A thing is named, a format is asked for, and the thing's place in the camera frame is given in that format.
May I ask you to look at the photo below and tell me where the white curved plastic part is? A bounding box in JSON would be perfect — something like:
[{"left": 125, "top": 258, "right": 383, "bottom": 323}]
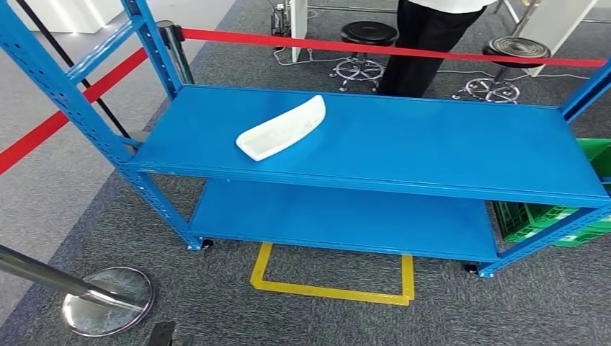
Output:
[{"left": 235, "top": 94, "right": 327, "bottom": 163}]

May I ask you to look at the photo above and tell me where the blue metal shelf rack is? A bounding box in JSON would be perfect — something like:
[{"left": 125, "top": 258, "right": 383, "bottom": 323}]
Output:
[{"left": 0, "top": 0, "right": 611, "bottom": 280}]

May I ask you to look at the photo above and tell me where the red barrier belt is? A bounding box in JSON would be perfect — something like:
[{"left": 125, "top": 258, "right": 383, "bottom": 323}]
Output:
[
  {"left": 0, "top": 46, "right": 150, "bottom": 177},
  {"left": 180, "top": 27, "right": 608, "bottom": 68}
]

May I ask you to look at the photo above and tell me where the white desk panel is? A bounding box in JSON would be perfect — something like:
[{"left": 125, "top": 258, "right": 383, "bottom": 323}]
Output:
[
  {"left": 287, "top": 0, "right": 310, "bottom": 64},
  {"left": 496, "top": 0, "right": 611, "bottom": 79}
]

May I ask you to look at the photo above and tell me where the black round stool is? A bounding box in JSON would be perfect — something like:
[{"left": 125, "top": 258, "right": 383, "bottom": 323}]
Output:
[
  {"left": 329, "top": 21, "right": 400, "bottom": 93},
  {"left": 451, "top": 37, "right": 553, "bottom": 105}
]

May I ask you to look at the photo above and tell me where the person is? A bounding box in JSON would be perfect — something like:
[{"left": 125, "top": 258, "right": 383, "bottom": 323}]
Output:
[{"left": 375, "top": 0, "right": 499, "bottom": 99}]

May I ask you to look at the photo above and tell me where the chrome stanchion with round base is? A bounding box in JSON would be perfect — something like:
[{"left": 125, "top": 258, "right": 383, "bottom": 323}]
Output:
[{"left": 0, "top": 243, "right": 155, "bottom": 338}]

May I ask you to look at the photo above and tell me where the thin black rod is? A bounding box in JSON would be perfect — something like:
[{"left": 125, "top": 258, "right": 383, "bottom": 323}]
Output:
[{"left": 14, "top": 0, "right": 132, "bottom": 141}]

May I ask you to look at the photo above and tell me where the chrome stanchion post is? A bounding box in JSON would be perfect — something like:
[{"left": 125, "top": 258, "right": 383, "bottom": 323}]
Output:
[{"left": 153, "top": 19, "right": 197, "bottom": 88}]

